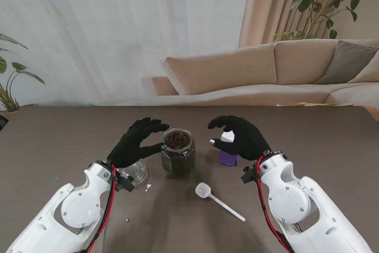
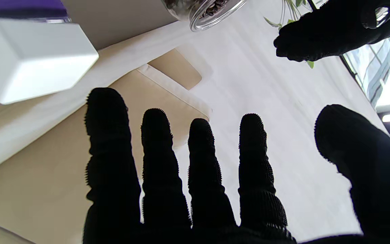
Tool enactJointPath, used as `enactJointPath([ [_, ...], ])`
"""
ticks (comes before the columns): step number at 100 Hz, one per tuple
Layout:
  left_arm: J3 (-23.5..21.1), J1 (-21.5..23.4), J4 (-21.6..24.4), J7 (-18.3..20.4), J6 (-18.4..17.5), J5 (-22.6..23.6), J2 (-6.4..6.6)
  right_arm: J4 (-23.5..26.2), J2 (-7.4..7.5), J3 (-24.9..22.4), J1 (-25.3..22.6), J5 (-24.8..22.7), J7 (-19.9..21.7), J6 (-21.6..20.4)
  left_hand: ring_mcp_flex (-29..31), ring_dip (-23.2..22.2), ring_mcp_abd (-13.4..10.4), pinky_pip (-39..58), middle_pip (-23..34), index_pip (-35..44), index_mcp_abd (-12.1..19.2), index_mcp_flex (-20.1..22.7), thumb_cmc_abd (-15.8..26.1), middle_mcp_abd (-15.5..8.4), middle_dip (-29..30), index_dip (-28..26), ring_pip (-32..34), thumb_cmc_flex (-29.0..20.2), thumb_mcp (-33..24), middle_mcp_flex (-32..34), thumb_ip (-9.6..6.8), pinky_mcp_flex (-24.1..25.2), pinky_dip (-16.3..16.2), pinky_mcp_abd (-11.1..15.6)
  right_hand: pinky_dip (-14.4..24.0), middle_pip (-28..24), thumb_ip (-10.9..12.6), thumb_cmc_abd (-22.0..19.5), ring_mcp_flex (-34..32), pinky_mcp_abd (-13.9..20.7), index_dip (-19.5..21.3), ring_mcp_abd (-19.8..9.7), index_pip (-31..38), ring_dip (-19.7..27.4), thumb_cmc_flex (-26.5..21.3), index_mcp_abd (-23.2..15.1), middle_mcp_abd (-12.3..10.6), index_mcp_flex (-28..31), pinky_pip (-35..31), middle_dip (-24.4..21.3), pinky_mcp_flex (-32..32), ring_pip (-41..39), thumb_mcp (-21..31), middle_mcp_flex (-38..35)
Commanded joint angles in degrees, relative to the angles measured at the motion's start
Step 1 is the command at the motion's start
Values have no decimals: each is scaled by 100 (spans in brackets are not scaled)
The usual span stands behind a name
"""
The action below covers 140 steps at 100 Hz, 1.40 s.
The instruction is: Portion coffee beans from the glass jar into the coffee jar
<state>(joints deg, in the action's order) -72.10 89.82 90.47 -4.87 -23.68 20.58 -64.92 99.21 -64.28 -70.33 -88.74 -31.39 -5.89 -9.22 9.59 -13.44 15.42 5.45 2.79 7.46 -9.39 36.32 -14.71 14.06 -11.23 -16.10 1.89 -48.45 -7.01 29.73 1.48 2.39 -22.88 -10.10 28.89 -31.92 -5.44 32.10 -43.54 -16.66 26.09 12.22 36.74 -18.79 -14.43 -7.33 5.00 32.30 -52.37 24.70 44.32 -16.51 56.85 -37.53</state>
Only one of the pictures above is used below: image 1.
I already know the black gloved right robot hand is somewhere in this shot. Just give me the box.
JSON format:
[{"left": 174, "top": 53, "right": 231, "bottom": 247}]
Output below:
[{"left": 207, "top": 115, "right": 272, "bottom": 161}]

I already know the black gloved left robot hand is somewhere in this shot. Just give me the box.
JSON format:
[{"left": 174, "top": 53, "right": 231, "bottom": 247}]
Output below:
[{"left": 106, "top": 117, "right": 170, "bottom": 168}]

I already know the white square jar lid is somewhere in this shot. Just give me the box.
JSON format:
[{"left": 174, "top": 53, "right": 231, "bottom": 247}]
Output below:
[{"left": 220, "top": 130, "right": 236, "bottom": 143}]

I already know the purple square coffee jar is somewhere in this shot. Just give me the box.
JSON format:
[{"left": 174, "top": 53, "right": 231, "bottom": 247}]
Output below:
[{"left": 219, "top": 149, "right": 239, "bottom": 167}]

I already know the clear glass jar lid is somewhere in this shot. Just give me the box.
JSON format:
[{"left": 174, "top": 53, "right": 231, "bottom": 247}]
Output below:
[{"left": 117, "top": 162, "right": 150, "bottom": 189}]

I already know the glass jar of coffee beans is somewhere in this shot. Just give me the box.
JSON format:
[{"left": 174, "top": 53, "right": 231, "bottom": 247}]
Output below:
[{"left": 160, "top": 127, "right": 196, "bottom": 179}]

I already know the white plastic spoon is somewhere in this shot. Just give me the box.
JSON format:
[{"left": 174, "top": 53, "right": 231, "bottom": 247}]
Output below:
[{"left": 194, "top": 182, "right": 246, "bottom": 223}]

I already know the beige sofa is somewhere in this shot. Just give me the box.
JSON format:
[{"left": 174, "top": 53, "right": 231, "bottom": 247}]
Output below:
[{"left": 152, "top": 39, "right": 379, "bottom": 114}]

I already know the white sheer curtain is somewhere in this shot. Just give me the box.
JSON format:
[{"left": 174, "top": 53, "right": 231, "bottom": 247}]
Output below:
[{"left": 0, "top": 0, "right": 252, "bottom": 107}]

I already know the tan plant pot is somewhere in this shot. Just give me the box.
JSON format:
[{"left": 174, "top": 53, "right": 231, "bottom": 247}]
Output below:
[{"left": 0, "top": 110, "right": 20, "bottom": 120}]

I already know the grey sofa cushion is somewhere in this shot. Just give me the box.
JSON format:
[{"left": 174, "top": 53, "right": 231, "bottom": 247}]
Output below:
[{"left": 314, "top": 39, "right": 379, "bottom": 85}]

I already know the broad leaf green plant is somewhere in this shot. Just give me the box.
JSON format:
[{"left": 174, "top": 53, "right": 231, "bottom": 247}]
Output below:
[{"left": 0, "top": 33, "right": 46, "bottom": 113}]

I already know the beige curtain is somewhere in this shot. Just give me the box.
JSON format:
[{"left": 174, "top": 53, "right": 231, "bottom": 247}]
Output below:
[{"left": 238, "top": 0, "right": 379, "bottom": 48}]

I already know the beige sofa cushion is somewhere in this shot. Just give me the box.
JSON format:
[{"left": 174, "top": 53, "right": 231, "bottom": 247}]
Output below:
[{"left": 348, "top": 57, "right": 379, "bottom": 84}]

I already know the tall leafy green plant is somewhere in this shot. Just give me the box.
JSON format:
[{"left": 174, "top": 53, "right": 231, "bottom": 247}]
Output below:
[{"left": 274, "top": 0, "right": 379, "bottom": 42}]

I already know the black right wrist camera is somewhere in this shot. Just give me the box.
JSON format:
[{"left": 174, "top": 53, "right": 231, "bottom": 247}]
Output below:
[{"left": 241, "top": 166, "right": 260, "bottom": 184}]

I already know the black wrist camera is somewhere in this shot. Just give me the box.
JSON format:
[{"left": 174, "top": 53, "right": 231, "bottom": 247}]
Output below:
[
  {"left": 241, "top": 166, "right": 260, "bottom": 184},
  {"left": 115, "top": 175, "right": 136, "bottom": 192}
]

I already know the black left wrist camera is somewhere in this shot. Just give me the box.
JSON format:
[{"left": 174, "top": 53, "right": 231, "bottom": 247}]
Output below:
[{"left": 115, "top": 175, "right": 136, "bottom": 192}]

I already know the red left arm cable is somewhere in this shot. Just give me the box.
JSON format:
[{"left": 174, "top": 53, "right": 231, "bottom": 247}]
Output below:
[{"left": 87, "top": 164, "right": 117, "bottom": 252}]

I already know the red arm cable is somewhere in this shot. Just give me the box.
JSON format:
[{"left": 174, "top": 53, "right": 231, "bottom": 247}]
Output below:
[
  {"left": 256, "top": 156, "right": 294, "bottom": 253},
  {"left": 87, "top": 164, "right": 117, "bottom": 252}
]

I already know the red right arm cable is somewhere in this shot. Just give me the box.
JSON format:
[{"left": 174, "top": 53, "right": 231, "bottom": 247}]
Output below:
[{"left": 256, "top": 156, "right": 294, "bottom": 253}]

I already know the grey left arm cable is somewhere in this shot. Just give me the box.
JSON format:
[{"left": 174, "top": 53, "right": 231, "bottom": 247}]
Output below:
[{"left": 101, "top": 223, "right": 110, "bottom": 253}]

